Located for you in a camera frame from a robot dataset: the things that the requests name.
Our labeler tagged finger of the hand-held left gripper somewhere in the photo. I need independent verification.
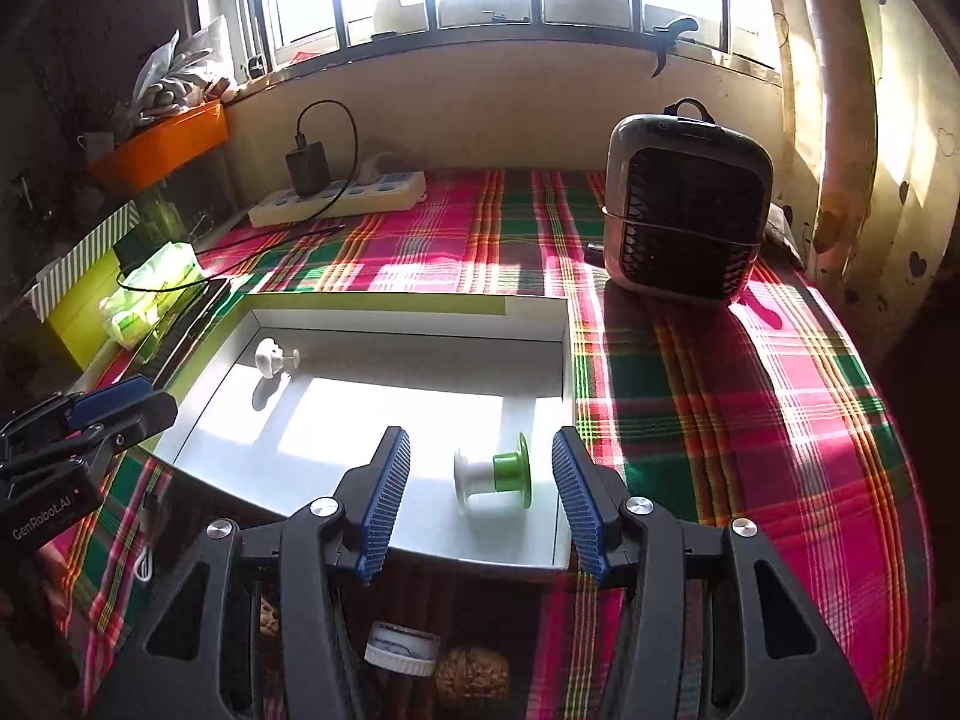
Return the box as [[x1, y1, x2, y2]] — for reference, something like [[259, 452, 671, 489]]
[[56, 388, 179, 475], [0, 376, 156, 458]]

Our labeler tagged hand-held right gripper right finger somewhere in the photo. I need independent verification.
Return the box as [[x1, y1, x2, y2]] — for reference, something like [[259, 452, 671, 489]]
[[551, 426, 875, 720]]

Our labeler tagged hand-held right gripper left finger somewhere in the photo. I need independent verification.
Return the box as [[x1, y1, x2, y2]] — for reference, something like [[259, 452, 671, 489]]
[[90, 426, 413, 720]]

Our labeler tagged green and white spool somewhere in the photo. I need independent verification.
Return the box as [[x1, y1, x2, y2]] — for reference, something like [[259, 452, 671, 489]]
[[452, 433, 535, 512]]

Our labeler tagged shallow green grey box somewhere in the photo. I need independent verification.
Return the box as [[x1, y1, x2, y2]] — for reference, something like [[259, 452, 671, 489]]
[[154, 292, 578, 571]]

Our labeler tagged small white knob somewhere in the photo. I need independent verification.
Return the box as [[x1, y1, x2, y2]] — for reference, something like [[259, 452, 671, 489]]
[[253, 339, 301, 377]]

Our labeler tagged white round cap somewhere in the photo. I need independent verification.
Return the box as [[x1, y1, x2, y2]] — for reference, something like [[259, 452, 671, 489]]
[[364, 621, 443, 677]]

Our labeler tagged green striped box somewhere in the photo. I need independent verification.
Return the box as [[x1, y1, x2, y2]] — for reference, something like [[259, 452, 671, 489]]
[[26, 202, 143, 372]]

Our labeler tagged green tissue pack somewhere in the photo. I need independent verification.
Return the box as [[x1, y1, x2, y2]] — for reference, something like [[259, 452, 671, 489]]
[[100, 241, 203, 350]]

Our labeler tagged plaid blanket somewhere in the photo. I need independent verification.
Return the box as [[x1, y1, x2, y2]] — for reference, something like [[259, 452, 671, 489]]
[[45, 165, 938, 720]]

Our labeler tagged glass tank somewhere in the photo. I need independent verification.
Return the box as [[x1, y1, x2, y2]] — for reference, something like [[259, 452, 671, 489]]
[[135, 150, 241, 241]]

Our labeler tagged orange plastic tray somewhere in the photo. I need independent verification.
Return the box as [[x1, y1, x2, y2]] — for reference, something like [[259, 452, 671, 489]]
[[88, 99, 230, 196]]

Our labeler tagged black charger plug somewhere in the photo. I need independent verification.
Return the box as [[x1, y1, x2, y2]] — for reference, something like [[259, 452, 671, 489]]
[[285, 141, 331, 196]]

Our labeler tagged white power strip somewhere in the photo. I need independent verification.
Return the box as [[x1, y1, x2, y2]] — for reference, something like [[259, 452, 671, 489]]
[[247, 165, 428, 228]]

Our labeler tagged grey desktop fan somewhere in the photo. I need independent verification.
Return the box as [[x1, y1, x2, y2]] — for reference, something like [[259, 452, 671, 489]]
[[604, 97, 775, 306]]

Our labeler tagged plastic bags pile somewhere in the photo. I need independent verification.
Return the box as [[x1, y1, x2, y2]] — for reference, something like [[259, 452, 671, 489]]
[[131, 15, 241, 121]]

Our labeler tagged beige heart-print curtain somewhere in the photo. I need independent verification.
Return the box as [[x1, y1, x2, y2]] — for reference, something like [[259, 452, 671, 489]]
[[780, 0, 960, 361]]

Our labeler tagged black window hook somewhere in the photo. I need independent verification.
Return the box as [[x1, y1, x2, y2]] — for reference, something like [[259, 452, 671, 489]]
[[649, 15, 700, 80]]

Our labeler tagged white thin cable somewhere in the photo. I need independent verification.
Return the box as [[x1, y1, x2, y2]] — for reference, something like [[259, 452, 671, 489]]
[[135, 495, 162, 586]]

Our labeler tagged white power strip cord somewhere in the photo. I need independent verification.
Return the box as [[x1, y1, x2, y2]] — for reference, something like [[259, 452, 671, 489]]
[[352, 152, 410, 181]]

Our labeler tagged black charger cable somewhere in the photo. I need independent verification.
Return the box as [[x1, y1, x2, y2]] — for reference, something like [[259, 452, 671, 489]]
[[295, 100, 359, 188]]

